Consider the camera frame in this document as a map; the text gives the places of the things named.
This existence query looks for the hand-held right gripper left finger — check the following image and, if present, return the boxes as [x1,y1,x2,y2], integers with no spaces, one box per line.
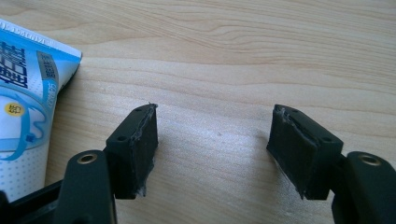
[103,103,160,201]

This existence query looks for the blue white toothpaste tube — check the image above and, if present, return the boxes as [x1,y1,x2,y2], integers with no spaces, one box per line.
[0,18,83,203]

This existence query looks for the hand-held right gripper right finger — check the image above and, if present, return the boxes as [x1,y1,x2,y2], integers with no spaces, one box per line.
[266,104,346,201]

